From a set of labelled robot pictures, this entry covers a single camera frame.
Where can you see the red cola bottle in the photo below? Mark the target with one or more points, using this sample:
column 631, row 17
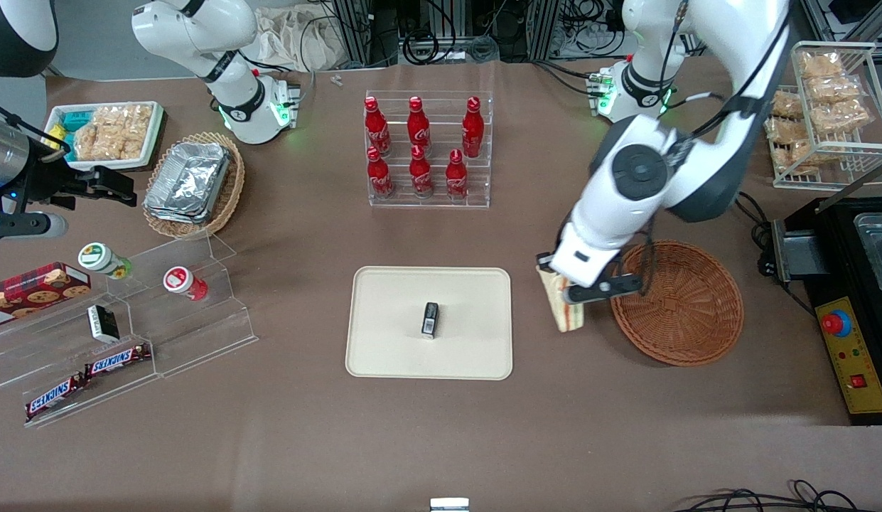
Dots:
column 377, row 128
column 456, row 176
column 418, row 128
column 421, row 174
column 379, row 174
column 472, row 128

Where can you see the white rectangular snack tray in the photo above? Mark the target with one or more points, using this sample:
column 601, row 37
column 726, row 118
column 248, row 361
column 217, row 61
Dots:
column 156, row 135

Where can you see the green lid cup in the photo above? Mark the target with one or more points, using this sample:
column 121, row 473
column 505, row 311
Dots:
column 99, row 258

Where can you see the teal snack pack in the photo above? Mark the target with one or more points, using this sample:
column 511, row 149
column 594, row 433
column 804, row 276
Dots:
column 72, row 119

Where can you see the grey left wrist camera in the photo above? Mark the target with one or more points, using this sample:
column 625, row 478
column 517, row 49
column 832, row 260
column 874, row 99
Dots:
column 604, row 288

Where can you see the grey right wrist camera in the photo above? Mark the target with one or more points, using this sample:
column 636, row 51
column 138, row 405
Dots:
column 28, row 226

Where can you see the yellow emergency stop control box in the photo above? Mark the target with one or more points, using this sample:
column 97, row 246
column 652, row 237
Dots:
column 849, row 370

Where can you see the aluminium frame post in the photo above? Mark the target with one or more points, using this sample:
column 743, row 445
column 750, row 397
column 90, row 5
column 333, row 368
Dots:
column 544, row 28
column 352, row 32

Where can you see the red lid cup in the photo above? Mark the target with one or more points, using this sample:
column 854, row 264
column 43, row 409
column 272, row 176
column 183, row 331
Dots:
column 181, row 281

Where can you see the clear acrylic stepped stand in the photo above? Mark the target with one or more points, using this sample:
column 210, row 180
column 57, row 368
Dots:
column 199, row 334

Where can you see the stacked aluminium foil trays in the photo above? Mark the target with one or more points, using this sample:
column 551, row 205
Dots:
column 188, row 181

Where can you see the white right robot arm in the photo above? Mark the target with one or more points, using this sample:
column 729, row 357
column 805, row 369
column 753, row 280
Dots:
column 199, row 35

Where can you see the beige plastic tray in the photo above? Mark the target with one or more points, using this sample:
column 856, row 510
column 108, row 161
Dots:
column 391, row 327

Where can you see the small black white box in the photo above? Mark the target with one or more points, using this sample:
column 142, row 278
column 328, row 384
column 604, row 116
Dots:
column 103, row 323

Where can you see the black metal appliance box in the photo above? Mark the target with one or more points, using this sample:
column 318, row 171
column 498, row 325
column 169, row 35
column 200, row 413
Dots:
column 839, row 249

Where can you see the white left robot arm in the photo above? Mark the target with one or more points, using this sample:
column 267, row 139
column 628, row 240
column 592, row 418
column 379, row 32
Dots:
column 696, row 178

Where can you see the Snickers chocolate bar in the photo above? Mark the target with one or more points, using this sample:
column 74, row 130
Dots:
column 117, row 360
column 55, row 397

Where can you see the steel pan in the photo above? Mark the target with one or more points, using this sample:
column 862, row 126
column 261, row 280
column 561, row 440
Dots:
column 878, row 249

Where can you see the triangle sandwich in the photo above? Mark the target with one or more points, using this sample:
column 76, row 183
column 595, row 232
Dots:
column 568, row 316

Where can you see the beige cloth bag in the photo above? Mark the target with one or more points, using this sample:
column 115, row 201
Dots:
column 298, row 39

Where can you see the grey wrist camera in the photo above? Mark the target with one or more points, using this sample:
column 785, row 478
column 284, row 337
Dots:
column 604, row 288
column 28, row 226

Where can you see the rice cracker snack bag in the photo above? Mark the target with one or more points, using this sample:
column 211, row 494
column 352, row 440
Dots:
column 785, row 130
column 821, row 65
column 92, row 139
column 835, row 89
column 796, row 158
column 135, row 128
column 787, row 105
column 842, row 117

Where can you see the oval light wicker basket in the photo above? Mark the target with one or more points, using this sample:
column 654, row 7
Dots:
column 231, row 192

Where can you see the round brown wicker basket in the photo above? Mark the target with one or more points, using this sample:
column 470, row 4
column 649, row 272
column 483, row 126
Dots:
column 689, row 313

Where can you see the small white black device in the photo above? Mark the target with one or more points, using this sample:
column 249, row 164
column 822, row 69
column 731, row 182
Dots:
column 449, row 505

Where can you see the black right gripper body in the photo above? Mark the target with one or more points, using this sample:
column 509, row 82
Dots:
column 48, row 183

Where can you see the red plaid cookie box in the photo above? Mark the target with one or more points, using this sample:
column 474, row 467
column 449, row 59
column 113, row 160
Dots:
column 35, row 291

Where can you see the yellow snack pack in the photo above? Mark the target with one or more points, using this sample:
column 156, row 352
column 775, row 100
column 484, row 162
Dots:
column 55, row 142

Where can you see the clear acrylic bottle rack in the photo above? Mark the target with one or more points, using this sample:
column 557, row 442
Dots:
column 440, row 203

